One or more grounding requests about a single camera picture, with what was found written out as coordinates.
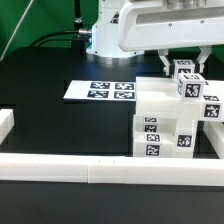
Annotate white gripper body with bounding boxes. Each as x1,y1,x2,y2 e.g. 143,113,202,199
118,0,224,51

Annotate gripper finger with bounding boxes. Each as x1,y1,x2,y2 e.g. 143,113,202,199
197,46,212,73
158,49,170,75

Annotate white tagged cube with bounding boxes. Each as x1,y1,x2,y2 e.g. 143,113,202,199
177,73,205,99
173,59,195,80

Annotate white chair back frame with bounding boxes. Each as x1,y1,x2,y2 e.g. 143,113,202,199
136,77,224,122

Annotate white chair seat block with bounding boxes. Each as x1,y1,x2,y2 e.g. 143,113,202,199
173,119,198,158

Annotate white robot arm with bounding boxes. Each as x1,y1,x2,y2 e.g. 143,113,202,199
87,0,224,72

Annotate white marker base sheet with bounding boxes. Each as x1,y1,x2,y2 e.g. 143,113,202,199
64,80,136,101

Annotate black pole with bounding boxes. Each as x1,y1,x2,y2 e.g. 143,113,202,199
74,0,83,30

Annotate black cable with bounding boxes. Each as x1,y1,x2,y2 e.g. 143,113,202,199
29,30,92,48

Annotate white cable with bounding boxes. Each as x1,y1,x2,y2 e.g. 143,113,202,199
0,0,36,61

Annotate white U-shaped fence frame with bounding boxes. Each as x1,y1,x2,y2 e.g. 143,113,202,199
0,108,224,187

